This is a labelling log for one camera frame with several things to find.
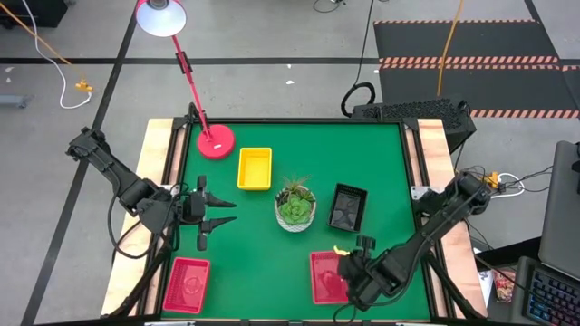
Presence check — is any black table frame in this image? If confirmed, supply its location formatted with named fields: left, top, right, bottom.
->
left=106, top=101, right=489, bottom=326

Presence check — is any white floor cable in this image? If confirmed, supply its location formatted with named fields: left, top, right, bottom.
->
left=20, top=0, right=94, bottom=110

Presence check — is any black striped floor mat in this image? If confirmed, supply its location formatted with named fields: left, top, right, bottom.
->
left=378, top=62, right=580, bottom=120
left=372, top=18, right=562, bottom=65

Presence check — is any grey laptop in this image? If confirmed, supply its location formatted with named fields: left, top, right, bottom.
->
left=537, top=139, right=580, bottom=283

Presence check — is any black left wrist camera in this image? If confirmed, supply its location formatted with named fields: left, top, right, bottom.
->
left=182, top=195, right=201, bottom=223

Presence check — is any red plastic mesh basket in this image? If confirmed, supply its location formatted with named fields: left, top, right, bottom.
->
left=161, top=256, right=211, bottom=315
left=309, top=251, right=351, bottom=305

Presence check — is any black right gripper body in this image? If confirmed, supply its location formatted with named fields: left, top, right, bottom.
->
left=346, top=235, right=386, bottom=312

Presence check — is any black perforated computer case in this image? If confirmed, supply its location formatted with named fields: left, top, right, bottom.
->
left=351, top=98, right=478, bottom=154

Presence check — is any yellow plastic slotted basket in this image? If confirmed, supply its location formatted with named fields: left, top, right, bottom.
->
left=237, top=147, right=274, bottom=192

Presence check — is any red desk lamp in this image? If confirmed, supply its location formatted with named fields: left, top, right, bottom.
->
left=135, top=0, right=237, bottom=160

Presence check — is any black plastic slotted basket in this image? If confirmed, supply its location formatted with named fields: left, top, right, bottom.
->
left=326, top=182, right=369, bottom=235
left=328, top=184, right=367, bottom=232

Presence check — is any snack packet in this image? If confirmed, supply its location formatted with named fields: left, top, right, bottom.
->
left=492, top=268, right=517, bottom=303

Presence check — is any wooden side board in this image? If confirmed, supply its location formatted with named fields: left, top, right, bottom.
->
left=404, top=118, right=489, bottom=319
left=100, top=118, right=188, bottom=317

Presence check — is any backlit black keyboard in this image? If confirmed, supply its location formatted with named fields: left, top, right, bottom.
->
left=519, top=255, right=580, bottom=326

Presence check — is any white power cable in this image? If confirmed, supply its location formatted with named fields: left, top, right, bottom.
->
left=490, top=171, right=527, bottom=200

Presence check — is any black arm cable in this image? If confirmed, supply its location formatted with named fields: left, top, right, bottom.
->
left=105, top=193, right=183, bottom=261
left=457, top=164, right=555, bottom=201

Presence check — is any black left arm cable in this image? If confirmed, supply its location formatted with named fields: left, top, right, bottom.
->
left=105, top=193, right=183, bottom=261

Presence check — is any black hanging cable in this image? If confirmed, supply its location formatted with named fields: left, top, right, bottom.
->
left=340, top=0, right=378, bottom=119

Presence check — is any green succulent plant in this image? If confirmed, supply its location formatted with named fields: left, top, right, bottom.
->
left=275, top=175, right=317, bottom=226

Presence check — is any grey floor bracket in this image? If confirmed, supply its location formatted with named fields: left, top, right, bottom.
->
left=0, top=93, right=34, bottom=110

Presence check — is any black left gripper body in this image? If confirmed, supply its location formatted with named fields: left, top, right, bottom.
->
left=180, top=175, right=209, bottom=252

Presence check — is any black floor cable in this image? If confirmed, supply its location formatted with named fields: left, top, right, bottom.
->
left=312, top=0, right=346, bottom=14

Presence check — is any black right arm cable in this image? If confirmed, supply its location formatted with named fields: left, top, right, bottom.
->
left=457, top=164, right=555, bottom=201

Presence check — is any orange extension cable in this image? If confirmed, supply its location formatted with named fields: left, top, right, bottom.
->
left=0, top=2, right=94, bottom=94

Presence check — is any grey triangle-pattern plant pot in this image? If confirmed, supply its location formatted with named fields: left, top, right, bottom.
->
left=274, top=198, right=317, bottom=234

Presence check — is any black box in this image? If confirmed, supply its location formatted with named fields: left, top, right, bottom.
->
left=0, top=0, right=70, bottom=29

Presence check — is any yellow hanging cable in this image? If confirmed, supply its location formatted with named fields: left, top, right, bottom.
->
left=436, top=0, right=466, bottom=98

